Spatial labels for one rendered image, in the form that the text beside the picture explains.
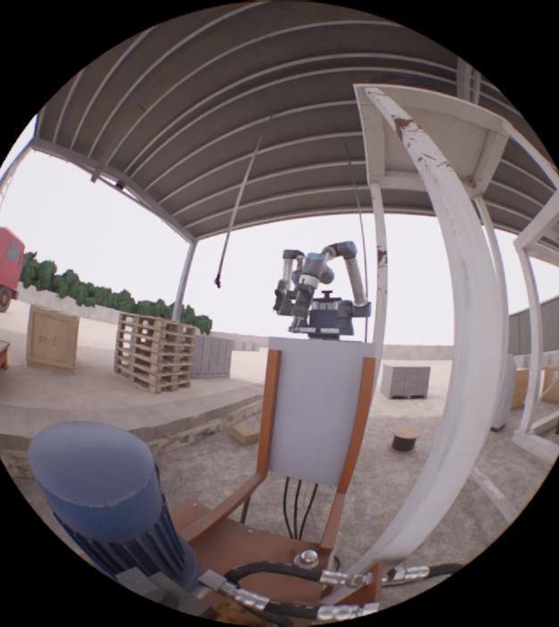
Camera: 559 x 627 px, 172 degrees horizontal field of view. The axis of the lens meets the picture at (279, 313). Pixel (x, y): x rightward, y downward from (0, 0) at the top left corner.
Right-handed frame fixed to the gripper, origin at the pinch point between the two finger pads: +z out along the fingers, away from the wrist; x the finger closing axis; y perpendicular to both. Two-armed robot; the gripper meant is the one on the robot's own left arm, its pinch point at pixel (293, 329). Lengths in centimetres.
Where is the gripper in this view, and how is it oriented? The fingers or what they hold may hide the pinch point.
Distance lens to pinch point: 82.0
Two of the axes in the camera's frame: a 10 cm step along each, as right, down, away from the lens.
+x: -8.8, -2.5, 4.1
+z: -2.8, 9.6, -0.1
